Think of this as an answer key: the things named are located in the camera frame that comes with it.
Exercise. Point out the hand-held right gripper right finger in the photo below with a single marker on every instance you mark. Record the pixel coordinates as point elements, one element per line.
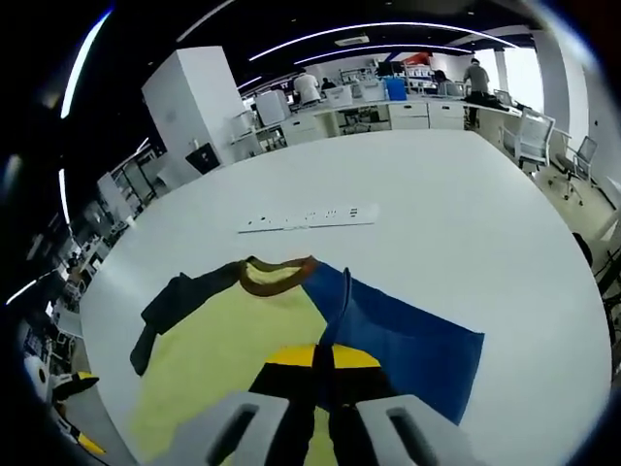
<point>412,432</point>

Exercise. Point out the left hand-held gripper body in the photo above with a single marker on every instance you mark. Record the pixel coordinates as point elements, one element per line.
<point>38,378</point>

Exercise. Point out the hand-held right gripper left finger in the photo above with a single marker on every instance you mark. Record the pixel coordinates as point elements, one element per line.
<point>228,432</point>

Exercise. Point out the yellow blue black garment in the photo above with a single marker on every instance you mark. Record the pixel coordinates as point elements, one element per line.
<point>233,340</point>

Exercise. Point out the ceiling light strip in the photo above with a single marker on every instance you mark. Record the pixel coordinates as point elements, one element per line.
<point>388,46</point>
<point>63,194</point>
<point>388,23</point>
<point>80,68</point>

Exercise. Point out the white table power strip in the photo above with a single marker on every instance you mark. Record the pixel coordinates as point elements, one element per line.
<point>310,218</point>

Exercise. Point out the black box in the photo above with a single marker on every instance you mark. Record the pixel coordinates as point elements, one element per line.
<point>201,158</point>

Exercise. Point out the wide white pillar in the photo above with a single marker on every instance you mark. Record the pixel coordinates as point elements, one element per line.
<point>194,111</point>

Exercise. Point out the long white workbench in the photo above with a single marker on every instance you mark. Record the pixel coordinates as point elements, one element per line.
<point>412,116</point>

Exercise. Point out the white office chair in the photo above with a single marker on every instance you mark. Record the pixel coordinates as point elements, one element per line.
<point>530,138</point>
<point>579,160</point>

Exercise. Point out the white cabinet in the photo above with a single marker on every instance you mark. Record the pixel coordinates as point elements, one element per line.
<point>271,108</point>

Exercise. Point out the blue storage bin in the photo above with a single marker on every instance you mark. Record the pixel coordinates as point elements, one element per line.
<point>395,89</point>

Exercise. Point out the white storage bin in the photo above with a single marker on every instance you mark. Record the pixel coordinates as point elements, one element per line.
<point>372,91</point>
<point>338,97</point>

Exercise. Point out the narrow white pillar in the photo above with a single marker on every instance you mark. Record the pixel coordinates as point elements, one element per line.
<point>558,87</point>

